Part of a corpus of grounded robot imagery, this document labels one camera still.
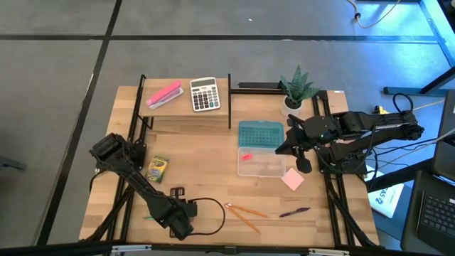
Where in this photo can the black metal bar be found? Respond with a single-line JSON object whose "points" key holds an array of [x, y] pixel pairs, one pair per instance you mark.
{"points": [[259, 85]]}

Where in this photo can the black table leg frame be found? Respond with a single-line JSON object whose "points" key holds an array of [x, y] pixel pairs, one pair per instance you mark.
{"points": [[409, 91]]}

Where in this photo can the white printed booklet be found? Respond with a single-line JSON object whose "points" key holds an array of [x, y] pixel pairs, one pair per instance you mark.
{"points": [[387, 202]]}

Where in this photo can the green plant in white pot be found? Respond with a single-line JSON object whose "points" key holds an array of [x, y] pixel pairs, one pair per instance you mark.
{"points": [[296, 92]]}

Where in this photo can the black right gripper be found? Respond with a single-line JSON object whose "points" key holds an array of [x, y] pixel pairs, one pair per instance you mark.
{"points": [[321, 128]]}

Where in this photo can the pink eraser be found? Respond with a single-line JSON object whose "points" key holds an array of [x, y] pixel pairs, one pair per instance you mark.
{"points": [[246, 156]]}

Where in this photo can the purple pen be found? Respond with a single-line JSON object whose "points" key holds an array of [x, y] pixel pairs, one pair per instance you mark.
{"points": [[295, 212]]}

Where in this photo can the wooden shelf with black legs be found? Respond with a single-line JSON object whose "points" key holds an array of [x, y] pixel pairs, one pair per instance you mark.
{"points": [[177, 110]]}

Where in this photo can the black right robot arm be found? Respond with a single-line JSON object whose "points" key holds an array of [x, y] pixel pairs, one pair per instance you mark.
{"points": [[373, 121]]}

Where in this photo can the grey desk calculator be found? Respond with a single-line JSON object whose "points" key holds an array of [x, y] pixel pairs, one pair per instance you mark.
{"points": [[205, 94]]}

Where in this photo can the orange pencil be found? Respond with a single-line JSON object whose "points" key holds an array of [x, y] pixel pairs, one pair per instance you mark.
{"points": [[249, 211], [245, 220]]}

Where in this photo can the small yellow object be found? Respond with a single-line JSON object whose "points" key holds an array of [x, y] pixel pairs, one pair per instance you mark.
{"points": [[381, 109]]}

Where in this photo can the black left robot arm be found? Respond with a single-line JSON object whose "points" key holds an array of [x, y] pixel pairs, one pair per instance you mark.
{"points": [[135, 177]]}

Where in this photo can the pink sticky note pad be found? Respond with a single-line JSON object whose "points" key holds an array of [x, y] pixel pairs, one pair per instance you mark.
{"points": [[292, 179]]}

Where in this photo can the yellow green crayon box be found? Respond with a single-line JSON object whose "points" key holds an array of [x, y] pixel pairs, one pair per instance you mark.
{"points": [[157, 170]]}

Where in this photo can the silver aluminium extrusion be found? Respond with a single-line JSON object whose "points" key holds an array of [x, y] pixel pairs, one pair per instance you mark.
{"points": [[328, 252], [131, 248]]}

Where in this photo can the dark laptop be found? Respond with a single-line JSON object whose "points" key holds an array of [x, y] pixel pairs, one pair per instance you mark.
{"points": [[446, 153]]}

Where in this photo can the black table edge frame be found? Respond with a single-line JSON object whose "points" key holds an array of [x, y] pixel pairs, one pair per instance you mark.
{"points": [[71, 249]]}

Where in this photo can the grey floor object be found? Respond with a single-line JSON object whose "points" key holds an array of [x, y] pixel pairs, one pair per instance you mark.
{"points": [[10, 163]]}

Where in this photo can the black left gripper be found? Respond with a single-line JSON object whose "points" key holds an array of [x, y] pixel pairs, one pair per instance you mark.
{"points": [[177, 220]]}

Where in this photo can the clear pencil case teal lid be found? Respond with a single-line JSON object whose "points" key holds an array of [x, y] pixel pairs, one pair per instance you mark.
{"points": [[261, 142]]}

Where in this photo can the pink stapler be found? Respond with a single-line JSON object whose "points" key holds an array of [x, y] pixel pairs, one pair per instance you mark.
{"points": [[164, 94]]}

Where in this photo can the black laptop with keyboard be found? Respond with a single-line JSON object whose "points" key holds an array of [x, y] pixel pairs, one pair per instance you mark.
{"points": [[437, 213]]}

